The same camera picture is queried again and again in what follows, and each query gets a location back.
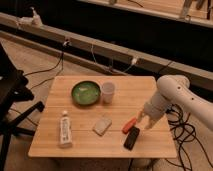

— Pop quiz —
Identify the orange marker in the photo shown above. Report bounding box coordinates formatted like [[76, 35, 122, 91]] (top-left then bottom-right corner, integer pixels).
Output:
[[122, 118, 137, 134]]

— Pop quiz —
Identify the black office chair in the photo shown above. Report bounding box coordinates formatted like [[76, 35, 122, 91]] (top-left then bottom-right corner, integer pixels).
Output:
[[0, 43, 44, 171]]

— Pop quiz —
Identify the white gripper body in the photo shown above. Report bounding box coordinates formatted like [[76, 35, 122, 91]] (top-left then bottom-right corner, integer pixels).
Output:
[[142, 103, 163, 122]]

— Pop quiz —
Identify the white tube with cap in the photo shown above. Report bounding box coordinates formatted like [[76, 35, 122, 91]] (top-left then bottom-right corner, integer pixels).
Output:
[[59, 110, 72, 147]]

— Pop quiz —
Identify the black cable bundle on floor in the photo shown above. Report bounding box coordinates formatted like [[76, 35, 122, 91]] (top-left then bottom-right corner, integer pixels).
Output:
[[165, 105, 213, 171]]

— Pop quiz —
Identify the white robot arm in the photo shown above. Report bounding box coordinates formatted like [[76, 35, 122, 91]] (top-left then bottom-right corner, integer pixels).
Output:
[[137, 75, 213, 131]]

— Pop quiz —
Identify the white object on rail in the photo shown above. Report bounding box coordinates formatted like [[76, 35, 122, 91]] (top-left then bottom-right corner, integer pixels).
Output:
[[17, 7, 43, 27]]

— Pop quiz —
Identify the grey metal rail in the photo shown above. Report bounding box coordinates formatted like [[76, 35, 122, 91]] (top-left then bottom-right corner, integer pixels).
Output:
[[0, 12, 213, 91]]

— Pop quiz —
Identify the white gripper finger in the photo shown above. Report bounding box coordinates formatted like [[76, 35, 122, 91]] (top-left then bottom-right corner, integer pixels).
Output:
[[137, 111, 145, 123], [145, 119, 157, 130]]

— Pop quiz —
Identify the black eraser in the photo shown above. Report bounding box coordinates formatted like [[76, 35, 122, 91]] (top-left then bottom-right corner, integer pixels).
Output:
[[124, 127, 140, 150]]

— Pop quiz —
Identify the white sponge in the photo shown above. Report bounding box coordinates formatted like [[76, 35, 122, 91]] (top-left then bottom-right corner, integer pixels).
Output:
[[93, 117, 112, 136]]

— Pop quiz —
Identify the black cable left floor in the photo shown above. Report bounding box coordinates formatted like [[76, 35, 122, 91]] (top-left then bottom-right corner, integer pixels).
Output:
[[9, 41, 69, 128]]

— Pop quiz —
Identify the green bowl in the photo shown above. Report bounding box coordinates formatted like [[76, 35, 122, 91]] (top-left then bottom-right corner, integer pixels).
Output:
[[71, 81, 101, 106]]

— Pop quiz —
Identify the white plastic cup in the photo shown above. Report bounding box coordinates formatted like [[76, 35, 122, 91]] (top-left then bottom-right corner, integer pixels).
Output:
[[101, 82, 115, 103]]

